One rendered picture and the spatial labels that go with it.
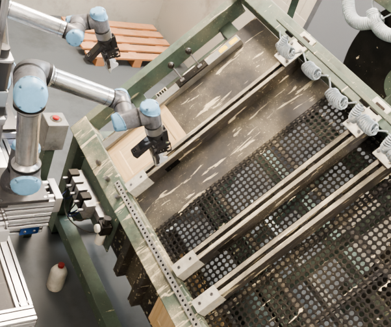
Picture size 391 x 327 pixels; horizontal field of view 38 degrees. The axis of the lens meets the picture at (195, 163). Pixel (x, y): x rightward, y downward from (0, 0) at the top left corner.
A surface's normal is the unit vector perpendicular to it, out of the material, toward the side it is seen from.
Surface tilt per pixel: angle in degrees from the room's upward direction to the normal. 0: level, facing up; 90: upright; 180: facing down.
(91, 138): 51
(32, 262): 0
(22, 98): 83
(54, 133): 90
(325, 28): 90
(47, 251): 0
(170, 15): 90
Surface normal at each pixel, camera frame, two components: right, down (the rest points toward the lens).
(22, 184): 0.22, 0.74
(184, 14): -0.82, 0.04
